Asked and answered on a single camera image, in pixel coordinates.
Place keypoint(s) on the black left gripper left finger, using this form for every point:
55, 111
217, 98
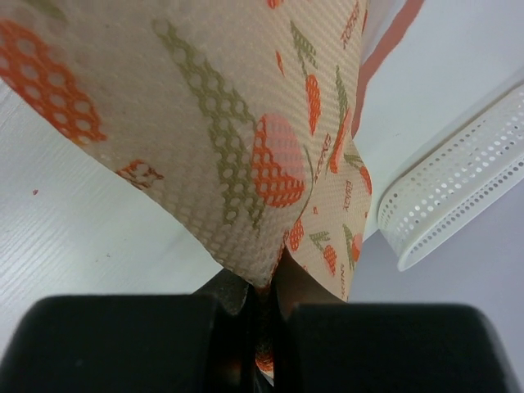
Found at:
201, 342

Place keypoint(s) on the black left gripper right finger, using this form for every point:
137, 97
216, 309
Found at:
322, 344

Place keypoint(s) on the floral mesh laundry bag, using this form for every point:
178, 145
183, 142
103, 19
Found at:
236, 117

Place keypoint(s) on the white perforated plastic basket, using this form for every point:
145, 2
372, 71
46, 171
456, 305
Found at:
455, 182

